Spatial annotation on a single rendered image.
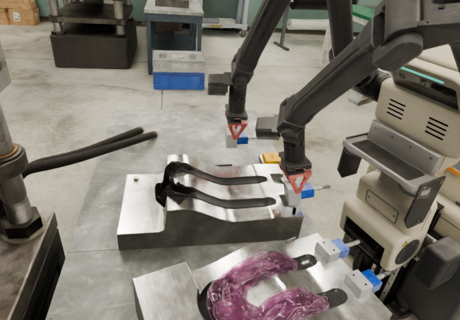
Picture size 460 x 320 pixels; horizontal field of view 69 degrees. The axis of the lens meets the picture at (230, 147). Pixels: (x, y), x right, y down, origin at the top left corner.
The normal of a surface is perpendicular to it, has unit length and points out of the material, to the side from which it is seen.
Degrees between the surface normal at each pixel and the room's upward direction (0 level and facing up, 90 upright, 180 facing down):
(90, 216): 0
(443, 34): 129
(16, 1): 87
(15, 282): 0
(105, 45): 90
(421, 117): 98
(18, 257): 0
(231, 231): 90
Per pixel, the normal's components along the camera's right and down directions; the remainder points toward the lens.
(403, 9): -0.51, -0.38
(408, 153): -0.88, 0.18
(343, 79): -0.23, 0.91
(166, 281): 0.08, -0.86
